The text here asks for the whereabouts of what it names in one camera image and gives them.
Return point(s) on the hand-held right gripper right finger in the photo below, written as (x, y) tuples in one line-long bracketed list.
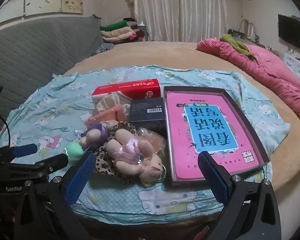
[(215, 177)]

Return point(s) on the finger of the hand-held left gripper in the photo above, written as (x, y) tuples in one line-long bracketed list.
[(45, 163), (25, 150)]

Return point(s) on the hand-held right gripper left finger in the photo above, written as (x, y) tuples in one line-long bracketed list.
[(80, 177)]

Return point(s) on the leopard print scrunchie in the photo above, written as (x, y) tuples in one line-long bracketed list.
[(102, 165)]

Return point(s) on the green egg sponge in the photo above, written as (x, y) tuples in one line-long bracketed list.
[(73, 151)]

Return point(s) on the small plush purple dress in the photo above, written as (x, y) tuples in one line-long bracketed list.
[(97, 132)]

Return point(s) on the dark cardboard tray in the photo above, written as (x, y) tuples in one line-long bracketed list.
[(246, 130)]

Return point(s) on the beige teddy bear plush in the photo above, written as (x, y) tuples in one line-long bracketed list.
[(130, 145)]

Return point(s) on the salmon pink packet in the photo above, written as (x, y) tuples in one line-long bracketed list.
[(107, 115)]

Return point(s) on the clear plastic bag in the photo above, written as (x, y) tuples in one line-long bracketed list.
[(152, 137)]

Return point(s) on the white floral scrunchie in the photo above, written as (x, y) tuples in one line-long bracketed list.
[(107, 102)]

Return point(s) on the pink book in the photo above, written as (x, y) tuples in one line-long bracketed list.
[(180, 142)]

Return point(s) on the light blue printed blanket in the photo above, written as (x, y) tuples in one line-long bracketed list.
[(52, 100)]

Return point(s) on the dark box with barcode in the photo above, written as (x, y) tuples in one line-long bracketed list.
[(145, 120)]

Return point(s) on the grey quilted headboard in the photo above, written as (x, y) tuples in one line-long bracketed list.
[(27, 55)]

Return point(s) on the red tissue box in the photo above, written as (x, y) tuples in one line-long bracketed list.
[(130, 87)]

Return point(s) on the pink quilt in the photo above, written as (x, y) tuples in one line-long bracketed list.
[(265, 67)]

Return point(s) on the dark patterned cloth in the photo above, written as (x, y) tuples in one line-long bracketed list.
[(103, 48)]

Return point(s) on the green cloth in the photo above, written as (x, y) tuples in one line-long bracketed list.
[(237, 45)]

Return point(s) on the round bed beige sheet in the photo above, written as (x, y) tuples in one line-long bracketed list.
[(165, 52)]

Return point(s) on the white drawer cabinet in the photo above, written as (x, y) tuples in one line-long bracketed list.
[(297, 67)]

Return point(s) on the cluttered dressing table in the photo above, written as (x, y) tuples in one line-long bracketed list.
[(236, 33)]

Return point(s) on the stack of folded clothes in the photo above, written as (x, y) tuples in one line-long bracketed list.
[(117, 31)]

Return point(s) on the small table mirror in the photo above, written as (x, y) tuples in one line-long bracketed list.
[(250, 31)]

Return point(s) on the white curtain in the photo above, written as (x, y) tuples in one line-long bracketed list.
[(177, 5)]

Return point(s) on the black wall television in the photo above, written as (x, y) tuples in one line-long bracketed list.
[(290, 30)]

